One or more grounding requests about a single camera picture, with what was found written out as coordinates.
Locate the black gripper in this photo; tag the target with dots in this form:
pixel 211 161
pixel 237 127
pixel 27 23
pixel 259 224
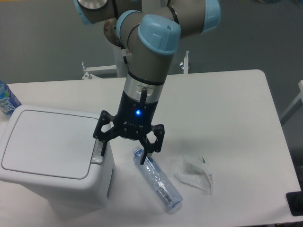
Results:
pixel 135 118

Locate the white push-button trash can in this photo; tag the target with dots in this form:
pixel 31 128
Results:
pixel 51 152

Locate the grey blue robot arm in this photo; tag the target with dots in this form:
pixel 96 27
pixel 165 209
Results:
pixel 152 39

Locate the clear empty plastic bottle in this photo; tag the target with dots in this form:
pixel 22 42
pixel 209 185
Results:
pixel 158 180

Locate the crumpled clear plastic bag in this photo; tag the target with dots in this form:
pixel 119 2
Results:
pixel 195 172

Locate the blue labelled water bottle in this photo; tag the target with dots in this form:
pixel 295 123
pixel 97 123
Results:
pixel 8 101

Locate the black clamp at table edge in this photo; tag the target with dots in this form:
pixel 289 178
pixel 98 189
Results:
pixel 295 203

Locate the white metal frame bracket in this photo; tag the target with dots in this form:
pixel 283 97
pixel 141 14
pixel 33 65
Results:
pixel 98 72

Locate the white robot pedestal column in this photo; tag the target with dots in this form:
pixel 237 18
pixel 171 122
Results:
pixel 119 50

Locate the white frame at right edge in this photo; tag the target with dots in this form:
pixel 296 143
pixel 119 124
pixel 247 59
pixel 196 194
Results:
pixel 294 106

